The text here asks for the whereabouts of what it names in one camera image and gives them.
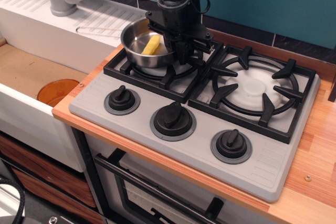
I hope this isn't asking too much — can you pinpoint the oven door with black handle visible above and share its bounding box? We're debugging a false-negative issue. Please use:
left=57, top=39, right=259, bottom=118
left=94, top=148, right=225, bottom=223

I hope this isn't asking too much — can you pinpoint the white toy sink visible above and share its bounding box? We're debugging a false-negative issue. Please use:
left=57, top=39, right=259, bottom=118
left=1, top=0, right=145, bottom=172

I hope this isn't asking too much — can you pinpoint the black burner grate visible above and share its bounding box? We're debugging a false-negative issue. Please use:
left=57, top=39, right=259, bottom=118
left=188, top=46, right=320, bottom=144
left=103, top=40, right=224, bottom=103

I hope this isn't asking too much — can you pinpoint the lower wooden drawer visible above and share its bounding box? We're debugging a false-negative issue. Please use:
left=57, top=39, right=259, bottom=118
left=13, top=168, right=103, bottom=223

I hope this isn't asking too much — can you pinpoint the black braided cable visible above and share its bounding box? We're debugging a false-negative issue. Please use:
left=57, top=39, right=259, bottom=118
left=0, top=178, right=26, bottom=218

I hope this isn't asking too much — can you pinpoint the steel pan with wire handle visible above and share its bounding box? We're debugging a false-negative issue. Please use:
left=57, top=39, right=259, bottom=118
left=76, top=18, right=178, bottom=68

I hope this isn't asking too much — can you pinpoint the black left burner grate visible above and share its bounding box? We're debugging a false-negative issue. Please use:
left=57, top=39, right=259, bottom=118
left=103, top=40, right=224, bottom=103

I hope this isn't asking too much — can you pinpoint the wooden drawer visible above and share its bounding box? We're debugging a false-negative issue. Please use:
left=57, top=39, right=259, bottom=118
left=1, top=135, right=92, bottom=201
left=13, top=168, right=103, bottom=223

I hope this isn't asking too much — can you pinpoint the orange translucent plate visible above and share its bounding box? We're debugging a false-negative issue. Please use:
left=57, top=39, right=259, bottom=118
left=37, top=79, right=79, bottom=107

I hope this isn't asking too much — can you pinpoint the black right stove knob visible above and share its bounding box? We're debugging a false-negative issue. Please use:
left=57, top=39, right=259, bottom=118
left=211, top=129, right=253, bottom=165

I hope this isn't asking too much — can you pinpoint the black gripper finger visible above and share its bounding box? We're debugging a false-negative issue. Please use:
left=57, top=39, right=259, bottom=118
left=163, top=32, right=176, bottom=50
left=175, top=41, right=194, bottom=65

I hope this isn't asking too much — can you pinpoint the black left stove knob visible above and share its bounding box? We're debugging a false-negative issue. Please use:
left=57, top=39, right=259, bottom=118
left=103, top=85, right=141, bottom=116

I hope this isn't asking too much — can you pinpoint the yellow toy fry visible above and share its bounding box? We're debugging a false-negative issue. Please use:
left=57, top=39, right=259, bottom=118
left=141, top=35, right=160, bottom=55

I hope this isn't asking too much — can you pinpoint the black stove knob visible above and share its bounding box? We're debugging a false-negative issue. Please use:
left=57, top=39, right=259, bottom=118
left=103, top=85, right=141, bottom=116
left=150, top=102, right=197, bottom=142
left=211, top=129, right=253, bottom=165

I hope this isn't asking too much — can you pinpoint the grey toy stove top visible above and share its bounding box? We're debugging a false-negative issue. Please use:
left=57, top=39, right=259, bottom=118
left=69, top=72, right=313, bottom=202

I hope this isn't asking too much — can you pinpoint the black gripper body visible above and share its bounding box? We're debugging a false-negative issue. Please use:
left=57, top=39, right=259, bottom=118
left=145, top=0, right=213, bottom=52

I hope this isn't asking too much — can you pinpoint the black right burner grate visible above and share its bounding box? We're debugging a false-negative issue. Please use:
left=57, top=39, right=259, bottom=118
left=188, top=46, right=320, bottom=144

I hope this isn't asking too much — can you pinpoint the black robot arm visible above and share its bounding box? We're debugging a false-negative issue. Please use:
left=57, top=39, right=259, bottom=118
left=142, top=0, right=213, bottom=65

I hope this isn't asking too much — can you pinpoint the upper wooden drawer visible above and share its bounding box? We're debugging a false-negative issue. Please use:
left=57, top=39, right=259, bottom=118
left=1, top=135, right=92, bottom=201

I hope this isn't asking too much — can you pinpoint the black middle stove knob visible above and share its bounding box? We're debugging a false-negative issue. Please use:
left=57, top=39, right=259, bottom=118
left=150, top=102, right=197, bottom=142

